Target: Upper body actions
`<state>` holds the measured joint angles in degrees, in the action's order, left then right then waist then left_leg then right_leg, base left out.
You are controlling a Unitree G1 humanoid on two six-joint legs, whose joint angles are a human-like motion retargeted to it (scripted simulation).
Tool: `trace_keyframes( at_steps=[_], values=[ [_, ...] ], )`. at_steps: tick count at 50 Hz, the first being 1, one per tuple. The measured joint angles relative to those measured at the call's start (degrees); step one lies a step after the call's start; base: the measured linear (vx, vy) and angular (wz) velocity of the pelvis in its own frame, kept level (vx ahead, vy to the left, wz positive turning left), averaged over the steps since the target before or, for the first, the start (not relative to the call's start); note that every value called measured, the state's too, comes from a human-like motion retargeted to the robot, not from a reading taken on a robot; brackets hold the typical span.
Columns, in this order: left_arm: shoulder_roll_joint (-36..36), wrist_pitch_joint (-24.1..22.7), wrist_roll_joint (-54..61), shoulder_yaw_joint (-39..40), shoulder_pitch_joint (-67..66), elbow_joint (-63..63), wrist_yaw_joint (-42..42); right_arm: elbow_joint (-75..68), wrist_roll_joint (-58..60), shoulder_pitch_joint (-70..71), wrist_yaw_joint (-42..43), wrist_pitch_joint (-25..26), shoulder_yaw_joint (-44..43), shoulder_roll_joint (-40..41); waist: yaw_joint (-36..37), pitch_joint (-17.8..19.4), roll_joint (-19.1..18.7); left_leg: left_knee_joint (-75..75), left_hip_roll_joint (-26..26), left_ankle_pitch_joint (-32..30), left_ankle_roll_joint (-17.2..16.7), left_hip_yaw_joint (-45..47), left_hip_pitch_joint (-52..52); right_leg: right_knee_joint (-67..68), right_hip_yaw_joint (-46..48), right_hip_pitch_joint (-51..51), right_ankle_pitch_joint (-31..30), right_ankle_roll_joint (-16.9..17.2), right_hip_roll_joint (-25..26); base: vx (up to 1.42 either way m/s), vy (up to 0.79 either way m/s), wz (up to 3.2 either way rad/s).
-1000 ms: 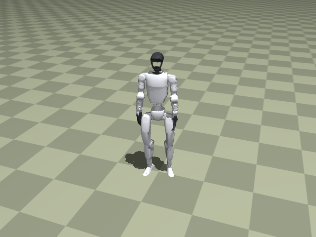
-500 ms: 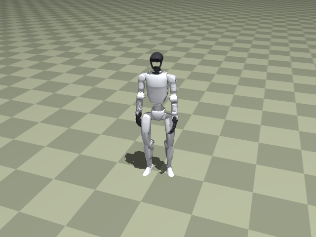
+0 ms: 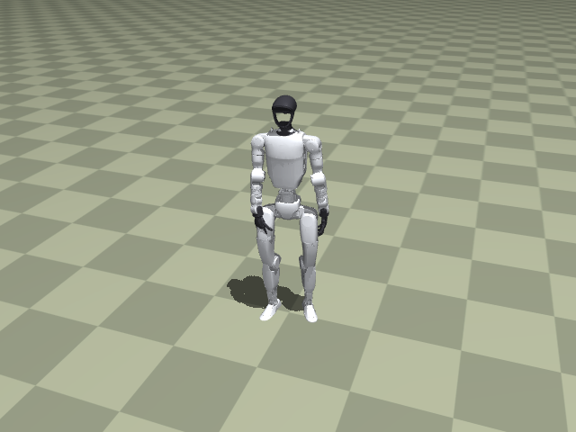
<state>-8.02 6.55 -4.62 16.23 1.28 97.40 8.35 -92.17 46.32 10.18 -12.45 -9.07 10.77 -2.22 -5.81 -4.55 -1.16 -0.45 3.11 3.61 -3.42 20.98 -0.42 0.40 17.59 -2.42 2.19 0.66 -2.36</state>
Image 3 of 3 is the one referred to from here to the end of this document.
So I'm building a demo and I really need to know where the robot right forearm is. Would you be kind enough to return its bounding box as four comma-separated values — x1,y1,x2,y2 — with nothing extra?
250,170,263,214

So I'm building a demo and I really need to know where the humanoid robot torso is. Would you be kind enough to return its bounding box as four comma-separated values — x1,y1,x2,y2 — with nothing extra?
264,127,308,220

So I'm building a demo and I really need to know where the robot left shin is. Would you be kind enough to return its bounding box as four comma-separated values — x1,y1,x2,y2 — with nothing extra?
301,266,316,306

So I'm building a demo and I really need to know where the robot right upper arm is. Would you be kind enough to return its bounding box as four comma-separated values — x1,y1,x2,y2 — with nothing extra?
251,133,267,183

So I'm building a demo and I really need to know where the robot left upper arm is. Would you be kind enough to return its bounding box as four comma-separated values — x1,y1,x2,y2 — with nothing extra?
303,135,324,186

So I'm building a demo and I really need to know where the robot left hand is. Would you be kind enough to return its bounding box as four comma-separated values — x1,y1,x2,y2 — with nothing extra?
318,208,329,237

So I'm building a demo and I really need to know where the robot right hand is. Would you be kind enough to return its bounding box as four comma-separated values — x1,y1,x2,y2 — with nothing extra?
252,206,273,234

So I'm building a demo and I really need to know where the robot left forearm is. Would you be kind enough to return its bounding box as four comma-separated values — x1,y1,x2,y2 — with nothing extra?
314,173,329,213

